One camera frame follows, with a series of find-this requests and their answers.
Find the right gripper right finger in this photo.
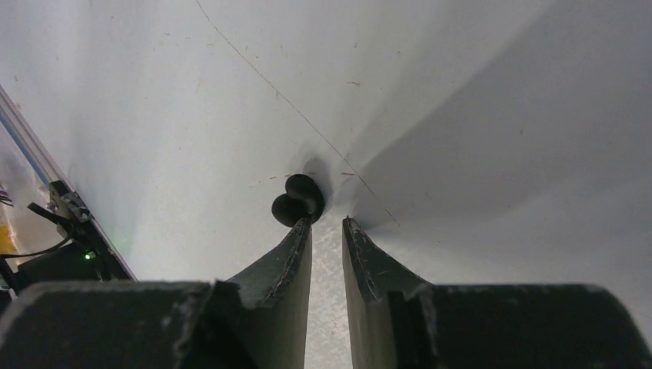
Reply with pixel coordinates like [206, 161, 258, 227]
[342, 218, 651, 368]

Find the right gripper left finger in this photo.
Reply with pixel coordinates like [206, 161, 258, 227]
[1, 219, 311, 368]

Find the black earbud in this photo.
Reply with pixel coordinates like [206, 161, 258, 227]
[271, 174, 326, 228]

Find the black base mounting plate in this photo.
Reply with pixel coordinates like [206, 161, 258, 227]
[1, 181, 135, 300]

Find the aluminium frame rail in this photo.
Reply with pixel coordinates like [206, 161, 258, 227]
[1, 87, 70, 195]

